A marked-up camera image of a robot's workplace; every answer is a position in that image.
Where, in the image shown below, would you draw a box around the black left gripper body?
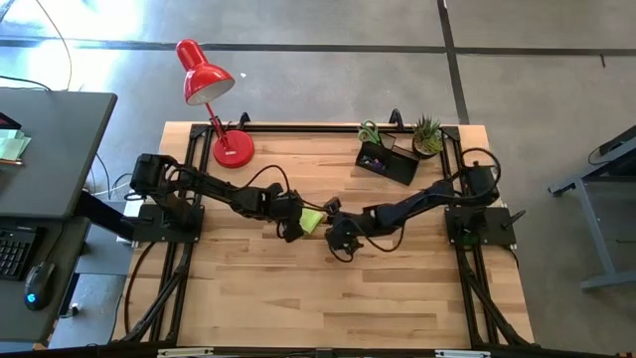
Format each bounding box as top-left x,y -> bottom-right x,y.
262,182 -> 300,228

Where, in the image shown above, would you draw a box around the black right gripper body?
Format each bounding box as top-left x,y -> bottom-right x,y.
335,208 -> 380,243

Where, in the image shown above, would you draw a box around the green sticky note pad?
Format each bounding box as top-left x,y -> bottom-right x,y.
299,207 -> 327,237

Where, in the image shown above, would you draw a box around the green handled scissors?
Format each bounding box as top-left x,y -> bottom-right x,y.
357,119 -> 383,146

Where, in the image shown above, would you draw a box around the black mesh desk organizer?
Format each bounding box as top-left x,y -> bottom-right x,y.
354,129 -> 421,187

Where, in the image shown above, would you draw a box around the red desk lamp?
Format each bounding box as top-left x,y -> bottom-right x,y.
175,38 -> 256,170

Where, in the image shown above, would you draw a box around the small potted succulent plant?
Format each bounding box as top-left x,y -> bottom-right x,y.
410,113 -> 444,161

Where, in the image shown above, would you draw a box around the white power adapter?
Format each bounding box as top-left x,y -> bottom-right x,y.
116,196 -> 146,246

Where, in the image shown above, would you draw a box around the dark grey desk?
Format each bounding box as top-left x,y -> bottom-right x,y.
0,88 -> 119,344

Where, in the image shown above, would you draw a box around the grey side table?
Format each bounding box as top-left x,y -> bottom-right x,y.
548,123 -> 636,292

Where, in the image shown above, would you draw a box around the black computer mouse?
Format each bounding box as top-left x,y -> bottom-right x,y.
23,261 -> 57,312

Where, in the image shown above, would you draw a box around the black keyboard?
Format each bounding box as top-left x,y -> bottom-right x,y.
0,226 -> 39,282

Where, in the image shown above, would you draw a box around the green paper notes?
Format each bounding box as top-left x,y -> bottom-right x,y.
0,127 -> 33,162

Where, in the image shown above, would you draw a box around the dark tablet red edge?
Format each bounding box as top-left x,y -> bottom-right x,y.
0,111 -> 24,131

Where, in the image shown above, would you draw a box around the black aluminium table frame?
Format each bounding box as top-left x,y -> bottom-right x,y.
112,121 -> 537,358

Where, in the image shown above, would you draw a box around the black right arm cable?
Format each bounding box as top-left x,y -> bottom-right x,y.
325,147 -> 502,264

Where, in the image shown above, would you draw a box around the black lever handle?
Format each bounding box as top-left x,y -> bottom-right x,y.
500,209 -> 527,232

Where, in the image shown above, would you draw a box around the white cable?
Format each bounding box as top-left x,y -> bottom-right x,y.
91,181 -> 135,198

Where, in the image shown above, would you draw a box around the black power cable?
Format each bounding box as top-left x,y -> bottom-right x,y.
122,241 -> 156,339

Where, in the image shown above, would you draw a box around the black floor cable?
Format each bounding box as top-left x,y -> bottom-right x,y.
0,0 -> 74,93

